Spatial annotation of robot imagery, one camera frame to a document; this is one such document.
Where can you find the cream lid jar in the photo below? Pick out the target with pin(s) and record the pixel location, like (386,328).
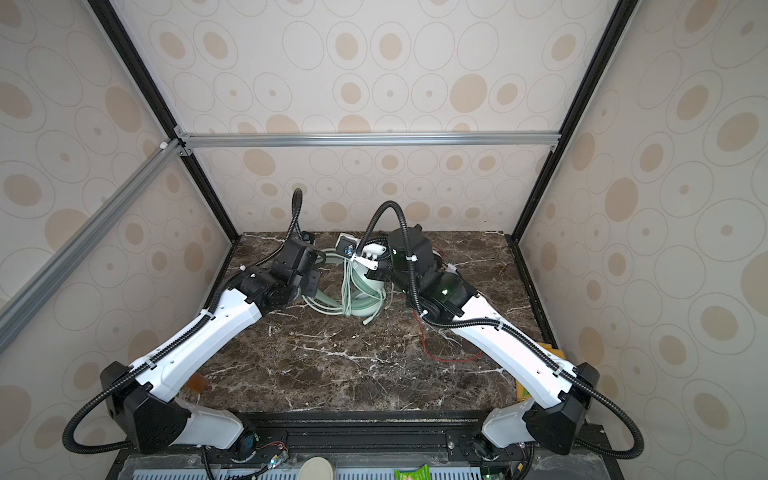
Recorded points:
(316,468)

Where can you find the black mounting base rail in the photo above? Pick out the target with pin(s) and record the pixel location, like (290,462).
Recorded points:
(369,445)

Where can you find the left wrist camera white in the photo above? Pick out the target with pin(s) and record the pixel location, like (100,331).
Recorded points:
(308,237)

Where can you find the black frame post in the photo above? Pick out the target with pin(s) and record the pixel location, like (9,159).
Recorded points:
(107,17)
(605,49)

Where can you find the silver aluminium back rail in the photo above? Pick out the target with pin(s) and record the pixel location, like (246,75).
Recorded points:
(373,139)

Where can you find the black frame post right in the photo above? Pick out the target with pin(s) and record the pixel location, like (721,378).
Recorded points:
(605,49)

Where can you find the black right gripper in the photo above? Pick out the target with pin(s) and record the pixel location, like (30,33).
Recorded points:
(371,274)

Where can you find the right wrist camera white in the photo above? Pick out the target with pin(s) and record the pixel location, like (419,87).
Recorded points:
(367,255)

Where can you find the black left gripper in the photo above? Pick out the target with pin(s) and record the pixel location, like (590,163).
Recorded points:
(316,281)

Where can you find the green snack packet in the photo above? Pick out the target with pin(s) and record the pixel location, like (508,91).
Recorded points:
(422,473)

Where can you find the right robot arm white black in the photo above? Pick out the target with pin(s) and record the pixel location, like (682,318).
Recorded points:
(561,392)

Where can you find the black frame post left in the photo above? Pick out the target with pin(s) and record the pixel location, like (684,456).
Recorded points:
(107,17)

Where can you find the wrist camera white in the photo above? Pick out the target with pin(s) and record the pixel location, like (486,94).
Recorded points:
(367,255)
(308,237)

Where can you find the mint green headphones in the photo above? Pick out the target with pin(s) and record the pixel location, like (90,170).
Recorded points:
(360,297)

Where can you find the amber bottle black cap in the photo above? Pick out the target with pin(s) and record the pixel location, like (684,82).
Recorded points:
(197,383)

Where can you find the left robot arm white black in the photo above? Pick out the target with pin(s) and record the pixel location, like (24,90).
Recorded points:
(142,397)

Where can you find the silver aluminium rail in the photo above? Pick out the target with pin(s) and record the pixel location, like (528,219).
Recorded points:
(373,139)
(28,301)

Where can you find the silver aluminium left rail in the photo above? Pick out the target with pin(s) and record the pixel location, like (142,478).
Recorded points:
(28,301)

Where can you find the yellow chips bag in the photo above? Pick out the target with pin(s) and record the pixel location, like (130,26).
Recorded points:
(522,393)

